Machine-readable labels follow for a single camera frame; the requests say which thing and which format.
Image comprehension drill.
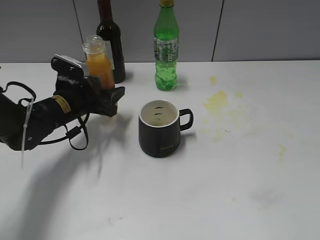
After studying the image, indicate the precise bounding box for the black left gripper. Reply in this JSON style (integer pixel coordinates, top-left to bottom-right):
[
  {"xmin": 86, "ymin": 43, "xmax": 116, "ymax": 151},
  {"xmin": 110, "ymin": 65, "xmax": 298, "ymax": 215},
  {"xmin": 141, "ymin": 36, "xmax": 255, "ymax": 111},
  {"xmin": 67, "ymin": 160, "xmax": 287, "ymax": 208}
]
[{"xmin": 52, "ymin": 76, "xmax": 125, "ymax": 118}]

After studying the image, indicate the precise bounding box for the black ceramic mug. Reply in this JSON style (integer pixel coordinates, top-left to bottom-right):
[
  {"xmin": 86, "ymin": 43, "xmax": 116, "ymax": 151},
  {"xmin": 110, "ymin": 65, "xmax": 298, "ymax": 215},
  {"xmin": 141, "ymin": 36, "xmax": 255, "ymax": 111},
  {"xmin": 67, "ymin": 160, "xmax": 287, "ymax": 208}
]
[{"xmin": 138, "ymin": 99, "xmax": 194, "ymax": 158}]

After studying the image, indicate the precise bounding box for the clear orange juice bottle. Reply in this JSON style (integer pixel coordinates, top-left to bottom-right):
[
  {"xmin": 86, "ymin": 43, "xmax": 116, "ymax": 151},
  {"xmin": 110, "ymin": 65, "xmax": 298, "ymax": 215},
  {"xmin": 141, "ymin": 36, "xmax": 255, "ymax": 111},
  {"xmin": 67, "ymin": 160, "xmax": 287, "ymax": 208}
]
[{"xmin": 82, "ymin": 35, "xmax": 115, "ymax": 90}]

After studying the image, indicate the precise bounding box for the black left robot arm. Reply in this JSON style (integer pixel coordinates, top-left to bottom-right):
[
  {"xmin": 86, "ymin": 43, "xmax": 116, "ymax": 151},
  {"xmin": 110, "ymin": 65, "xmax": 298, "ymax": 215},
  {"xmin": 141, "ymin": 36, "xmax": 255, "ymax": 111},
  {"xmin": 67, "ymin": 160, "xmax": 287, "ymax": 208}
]
[{"xmin": 0, "ymin": 76, "xmax": 125, "ymax": 151}]

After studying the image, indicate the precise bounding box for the green plastic soda bottle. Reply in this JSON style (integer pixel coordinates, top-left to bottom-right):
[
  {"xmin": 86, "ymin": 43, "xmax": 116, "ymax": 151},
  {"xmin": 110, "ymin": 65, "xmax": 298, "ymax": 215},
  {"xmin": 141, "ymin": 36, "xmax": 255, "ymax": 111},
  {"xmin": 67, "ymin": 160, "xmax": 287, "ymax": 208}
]
[{"xmin": 153, "ymin": 0, "xmax": 180, "ymax": 91}]

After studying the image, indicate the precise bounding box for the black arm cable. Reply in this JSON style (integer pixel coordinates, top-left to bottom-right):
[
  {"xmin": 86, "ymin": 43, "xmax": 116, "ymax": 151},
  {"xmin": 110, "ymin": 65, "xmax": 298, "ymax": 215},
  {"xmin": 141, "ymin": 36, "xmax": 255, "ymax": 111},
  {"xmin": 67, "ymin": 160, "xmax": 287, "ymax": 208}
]
[{"xmin": 0, "ymin": 81, "xmax": 90, "ymax": 151}]

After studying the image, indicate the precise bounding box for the dark red wine bottle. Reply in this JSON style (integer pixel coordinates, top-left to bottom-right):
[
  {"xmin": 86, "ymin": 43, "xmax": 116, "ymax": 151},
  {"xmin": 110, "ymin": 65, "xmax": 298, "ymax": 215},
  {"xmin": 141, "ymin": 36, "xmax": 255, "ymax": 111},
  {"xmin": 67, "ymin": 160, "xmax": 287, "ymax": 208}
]
[{"xmin": 96, "ymin": 0, "xmax": 126, "ymax": 84}]

